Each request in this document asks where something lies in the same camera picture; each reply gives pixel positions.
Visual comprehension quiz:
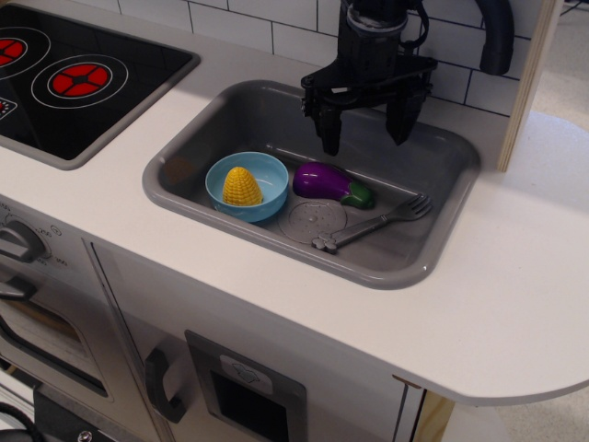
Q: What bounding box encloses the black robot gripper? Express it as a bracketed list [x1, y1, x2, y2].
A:
[301, 1, 437, 156]

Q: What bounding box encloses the yellow toy corn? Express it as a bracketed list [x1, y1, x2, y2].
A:
[222, 167, 263, 206]

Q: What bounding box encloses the light blue plastic bowl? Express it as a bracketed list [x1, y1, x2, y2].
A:
[205, 152, 289, 223]

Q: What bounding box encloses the grey toy sink basin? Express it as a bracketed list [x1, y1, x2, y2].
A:
[143, 80, 480, 289]

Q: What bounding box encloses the purple toy eggplant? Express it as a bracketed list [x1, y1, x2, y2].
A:
[293, 162, 375, 209]

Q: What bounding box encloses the grey plastic toy fork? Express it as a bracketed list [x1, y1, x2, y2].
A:
[311, 193, 433, 254]

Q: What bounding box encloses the black toy faucet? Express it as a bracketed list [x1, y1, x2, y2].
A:
[476, 0, 514, 76]

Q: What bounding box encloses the black toy stovetop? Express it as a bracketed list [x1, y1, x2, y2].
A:
[1, 4, 201, 170]

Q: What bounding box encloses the grey dispenser panel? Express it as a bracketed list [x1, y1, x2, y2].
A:
[185, 331, 308, 442]

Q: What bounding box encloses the grey oven knob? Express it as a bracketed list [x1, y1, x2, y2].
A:
[1, 221, 46, 263]

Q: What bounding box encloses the toy oven door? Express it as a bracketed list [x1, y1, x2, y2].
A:
[1, 270, 108, 398]

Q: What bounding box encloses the wooden side post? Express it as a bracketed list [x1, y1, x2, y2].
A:
[496, 0, 563, 172]

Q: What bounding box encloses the grey cabinet door handle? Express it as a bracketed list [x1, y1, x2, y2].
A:
[144, 348, 186, 424]

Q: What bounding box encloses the black cable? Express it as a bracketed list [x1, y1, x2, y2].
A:
[0, 401, 52, 442]

